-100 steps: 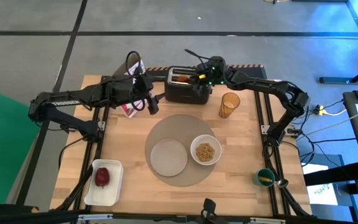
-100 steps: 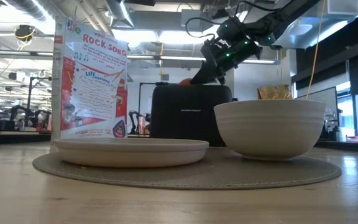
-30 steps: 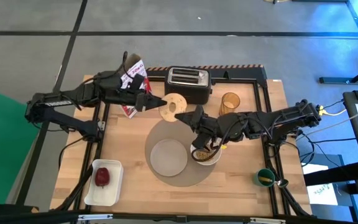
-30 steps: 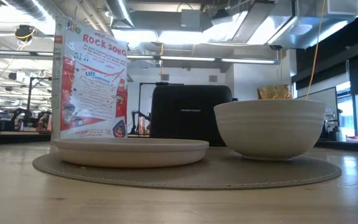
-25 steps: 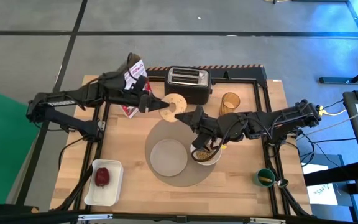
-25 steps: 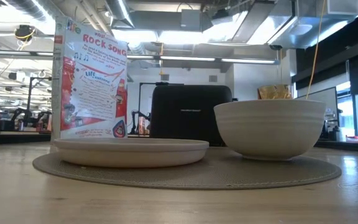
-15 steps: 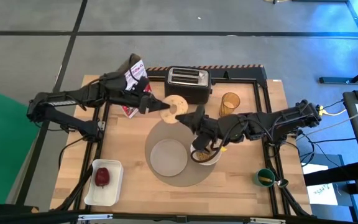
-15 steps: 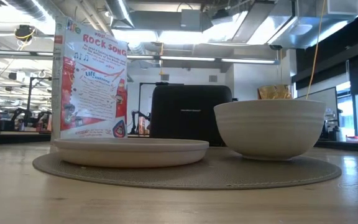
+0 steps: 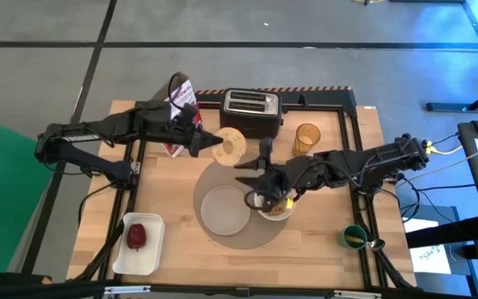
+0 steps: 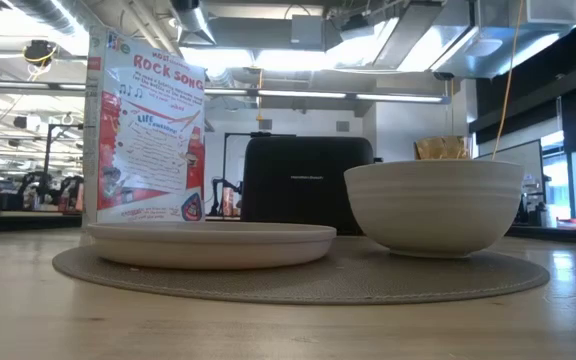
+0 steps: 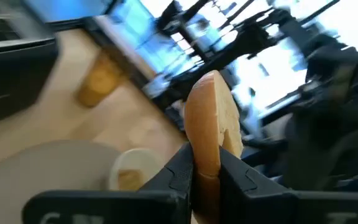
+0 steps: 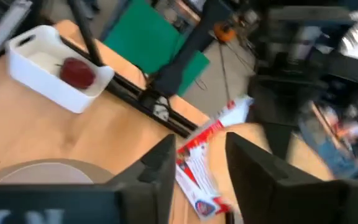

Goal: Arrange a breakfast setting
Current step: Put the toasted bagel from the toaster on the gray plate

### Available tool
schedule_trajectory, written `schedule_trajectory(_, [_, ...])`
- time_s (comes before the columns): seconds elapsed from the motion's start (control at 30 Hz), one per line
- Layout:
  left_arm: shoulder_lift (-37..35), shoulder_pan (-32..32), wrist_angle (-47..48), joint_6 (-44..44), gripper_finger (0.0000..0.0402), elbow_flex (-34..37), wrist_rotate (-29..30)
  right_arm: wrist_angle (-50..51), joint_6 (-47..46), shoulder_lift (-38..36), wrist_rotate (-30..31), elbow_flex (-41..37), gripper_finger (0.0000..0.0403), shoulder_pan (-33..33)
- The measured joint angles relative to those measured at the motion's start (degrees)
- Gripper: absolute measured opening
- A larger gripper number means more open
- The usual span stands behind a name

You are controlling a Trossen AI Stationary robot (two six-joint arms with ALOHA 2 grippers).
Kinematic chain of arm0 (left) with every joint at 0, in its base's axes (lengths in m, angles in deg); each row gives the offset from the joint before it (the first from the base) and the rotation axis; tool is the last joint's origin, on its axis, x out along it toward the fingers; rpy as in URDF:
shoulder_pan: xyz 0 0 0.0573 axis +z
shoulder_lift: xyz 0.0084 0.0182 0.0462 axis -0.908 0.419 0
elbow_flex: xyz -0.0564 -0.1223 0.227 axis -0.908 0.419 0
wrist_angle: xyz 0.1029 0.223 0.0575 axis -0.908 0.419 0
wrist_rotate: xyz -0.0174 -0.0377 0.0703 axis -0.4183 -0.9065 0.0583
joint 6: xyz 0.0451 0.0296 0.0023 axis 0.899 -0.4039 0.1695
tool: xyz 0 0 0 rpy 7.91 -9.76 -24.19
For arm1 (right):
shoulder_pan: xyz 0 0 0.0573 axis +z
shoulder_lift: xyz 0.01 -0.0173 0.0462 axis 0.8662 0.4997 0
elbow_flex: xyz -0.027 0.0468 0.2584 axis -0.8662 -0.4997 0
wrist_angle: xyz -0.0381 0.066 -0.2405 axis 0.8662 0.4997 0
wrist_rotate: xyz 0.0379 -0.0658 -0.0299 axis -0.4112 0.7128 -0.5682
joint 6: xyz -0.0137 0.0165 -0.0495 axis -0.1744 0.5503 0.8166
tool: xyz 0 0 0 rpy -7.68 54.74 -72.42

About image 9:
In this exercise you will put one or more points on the white ribbed bowl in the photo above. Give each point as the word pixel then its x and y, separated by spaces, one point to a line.
pixel 273 216

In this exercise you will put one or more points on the cereal pieces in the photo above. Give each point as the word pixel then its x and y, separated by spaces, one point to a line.
pixel 279 208

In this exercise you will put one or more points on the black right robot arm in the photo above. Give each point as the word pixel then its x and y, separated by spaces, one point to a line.
pixel 367 164

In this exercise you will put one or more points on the black toaster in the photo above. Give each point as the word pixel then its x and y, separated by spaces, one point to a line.
pixel 250 116

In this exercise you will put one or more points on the white paper with writing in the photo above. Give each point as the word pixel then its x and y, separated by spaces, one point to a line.
pixel 430 259

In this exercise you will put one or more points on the grey round placemat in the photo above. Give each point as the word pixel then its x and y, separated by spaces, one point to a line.
pixel 222 174

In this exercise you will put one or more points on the white rectangular tray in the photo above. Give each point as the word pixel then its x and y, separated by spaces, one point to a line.
pixel 139 261

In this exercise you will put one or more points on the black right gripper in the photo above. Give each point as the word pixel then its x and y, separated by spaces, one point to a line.
pixel 281 178

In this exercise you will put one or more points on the red and white cereal box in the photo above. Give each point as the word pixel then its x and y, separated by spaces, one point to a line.
pixel 184 97

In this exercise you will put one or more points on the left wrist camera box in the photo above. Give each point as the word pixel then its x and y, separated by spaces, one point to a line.
pixel 188 114

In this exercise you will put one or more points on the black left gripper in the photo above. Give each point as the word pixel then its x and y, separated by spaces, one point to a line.
pixel 181 133

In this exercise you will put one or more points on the hazard striped black bar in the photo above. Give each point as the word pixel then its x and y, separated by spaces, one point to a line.
pixel 313 88

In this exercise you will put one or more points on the tan bagel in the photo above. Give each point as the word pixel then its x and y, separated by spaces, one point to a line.
pixel 232 149

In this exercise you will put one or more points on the beige round plate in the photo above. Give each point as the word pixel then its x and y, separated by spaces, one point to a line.
pixel 225 211

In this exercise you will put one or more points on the metal spoon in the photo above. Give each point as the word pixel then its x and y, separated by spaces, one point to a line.
pixel 377 244

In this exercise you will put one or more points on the amber plastic tumbler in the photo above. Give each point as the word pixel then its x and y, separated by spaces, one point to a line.
pixel 305 139

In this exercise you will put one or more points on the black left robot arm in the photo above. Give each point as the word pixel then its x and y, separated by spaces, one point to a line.
pixel 98 133

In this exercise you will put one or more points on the black table frame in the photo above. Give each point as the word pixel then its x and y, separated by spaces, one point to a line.
pixel 345 124

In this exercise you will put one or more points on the green floor mat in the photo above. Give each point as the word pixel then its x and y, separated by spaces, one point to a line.
pixel 2 195

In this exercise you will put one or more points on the dark red apple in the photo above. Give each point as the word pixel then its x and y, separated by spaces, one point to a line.
pixel 136 236

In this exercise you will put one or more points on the green cup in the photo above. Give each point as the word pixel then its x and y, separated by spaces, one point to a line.
pixel 347 245

